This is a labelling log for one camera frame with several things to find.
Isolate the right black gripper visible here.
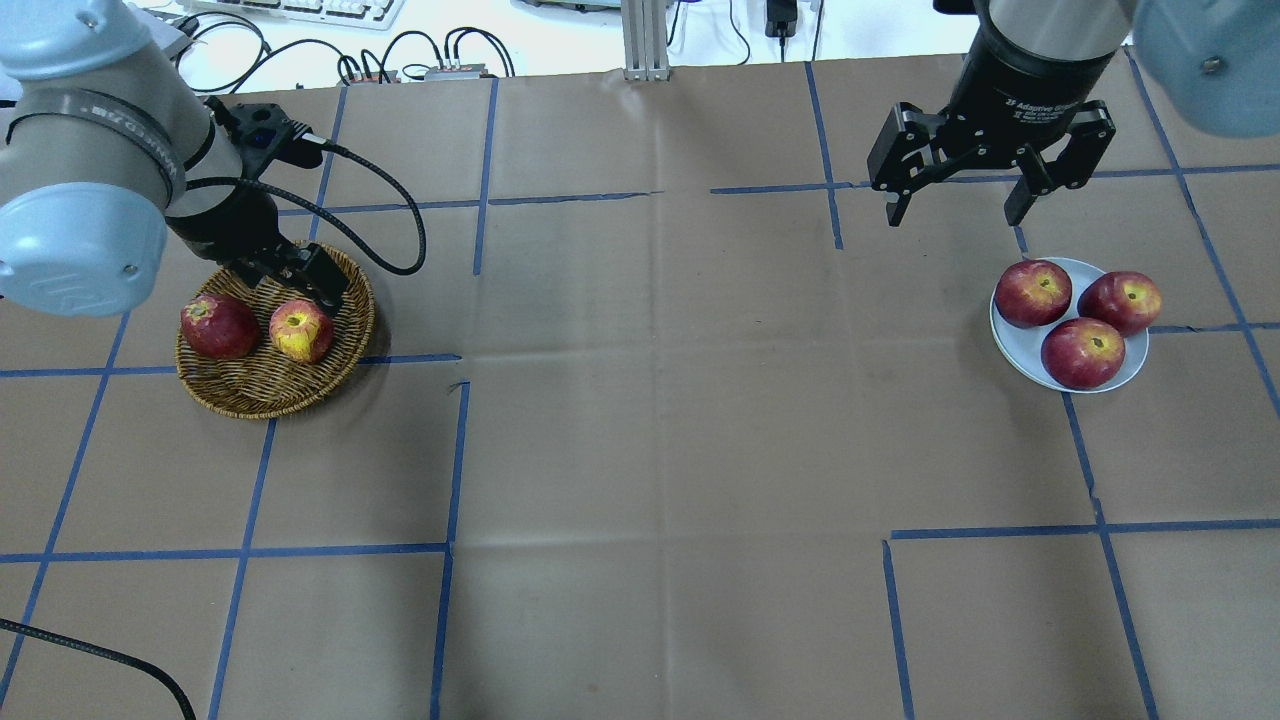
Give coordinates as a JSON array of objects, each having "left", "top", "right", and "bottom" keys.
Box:
[{"left": 867, "top": 28, "right": 1116, "bottom": 227}]

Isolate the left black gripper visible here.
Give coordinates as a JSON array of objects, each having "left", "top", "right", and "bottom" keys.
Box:
[{"left": 168, "top": 179, "right": 349, "bottom": 318}]

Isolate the red yellow apple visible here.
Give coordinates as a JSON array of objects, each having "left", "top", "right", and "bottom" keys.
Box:
[{"left": 268, "top": 299, "right": 334, "bottom": 364}]

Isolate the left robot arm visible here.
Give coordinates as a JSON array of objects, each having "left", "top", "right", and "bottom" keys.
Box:
[{"left": 1, "top": 1, "right": 348, "bottom": 316}]

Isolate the dark red apple in basket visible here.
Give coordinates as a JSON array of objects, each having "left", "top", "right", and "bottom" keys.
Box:
[{"left": 180, "top": 293, "right": 262, "bottom": 360}]

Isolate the red apple plate left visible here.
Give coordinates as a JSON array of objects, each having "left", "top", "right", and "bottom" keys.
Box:
[{"left": 993, "top": 259, "right": 1074, "bottom": 329}]

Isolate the red apple plate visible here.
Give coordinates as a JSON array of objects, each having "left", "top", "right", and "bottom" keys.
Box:
[
  {"left": 1039, "top": 316, "right": 1126, "bottom": 391},
  {"left": 993, "top": 259, "right": 1074, "bottom": 329},
  {"left": 1076, "top": 272, "right": 1164, "bottom": 337}
]

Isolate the light blue plate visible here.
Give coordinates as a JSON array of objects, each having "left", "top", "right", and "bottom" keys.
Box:
[{"left": 989, "top": 258, "right": 1151, "bottom": 395}]

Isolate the red apple plate right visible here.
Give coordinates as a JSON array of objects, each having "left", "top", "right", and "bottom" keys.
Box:
[{"left": 1076, "top": 272, "right": 1164, "bottom": 337}]

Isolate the red apple plate front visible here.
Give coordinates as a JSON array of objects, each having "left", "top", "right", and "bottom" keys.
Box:
[{"left": 1039, "top": 316, "right": 1126, "bottom": 391}]

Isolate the orange usb hub lower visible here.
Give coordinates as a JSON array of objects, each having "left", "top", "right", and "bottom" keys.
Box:
[{"left": 337, "top": 63, "right": 403, "bottom": 85}]

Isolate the orange usb hub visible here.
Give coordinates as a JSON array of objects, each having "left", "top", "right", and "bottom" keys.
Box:
[
  {"left": 337, "top": 63, "right": 403, "bottom": 85},
  {"left": 422, "top": 63, "right": 493, "bottom": 82}
]

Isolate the black power adapter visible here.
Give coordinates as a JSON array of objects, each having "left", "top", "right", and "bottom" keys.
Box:
[{"left": 765, "top": 0, "right": 799, "bottom": 40}]

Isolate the white keyboard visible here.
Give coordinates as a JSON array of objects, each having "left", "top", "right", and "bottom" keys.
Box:
[{"left": 177, "top": 0, "right": 407, "bottom": 31}]

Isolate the orange usb hub upper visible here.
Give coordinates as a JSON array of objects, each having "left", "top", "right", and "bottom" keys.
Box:
[{"left": 422, "top": 63, "right": 493, "bottom": 82}]

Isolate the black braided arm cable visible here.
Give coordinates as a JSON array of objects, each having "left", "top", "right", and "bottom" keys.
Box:
[{"left": 186, "top": 140, "right": 428, "bottom": 277}]

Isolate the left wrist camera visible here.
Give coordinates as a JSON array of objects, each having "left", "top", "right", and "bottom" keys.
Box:
[{"left": 204, "top": 95, "right": 326, "bottom": 181}]

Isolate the aluminium frame post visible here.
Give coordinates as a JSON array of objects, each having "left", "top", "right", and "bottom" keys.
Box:
[{"left": 620, "top": 0, "right": 671, "bottom": 82}]

